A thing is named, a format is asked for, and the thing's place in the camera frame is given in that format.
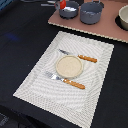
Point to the grey frying pan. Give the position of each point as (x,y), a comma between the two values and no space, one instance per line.
(63,13)

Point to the red sausage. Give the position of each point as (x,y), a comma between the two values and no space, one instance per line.
(62,4)

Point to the white blue toy fish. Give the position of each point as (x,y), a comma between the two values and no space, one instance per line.
(70,9)

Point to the round beige plate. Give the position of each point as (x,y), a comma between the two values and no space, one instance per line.
(69,66)

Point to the grey cooking pot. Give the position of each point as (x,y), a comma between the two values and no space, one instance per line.
(90,12)

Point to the beige bowl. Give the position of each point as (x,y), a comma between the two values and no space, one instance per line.
(123,14)

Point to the wooden handled fork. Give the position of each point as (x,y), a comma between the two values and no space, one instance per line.
(67,81)

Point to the wooden handled knife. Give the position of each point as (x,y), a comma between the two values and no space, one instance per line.
(80,56)

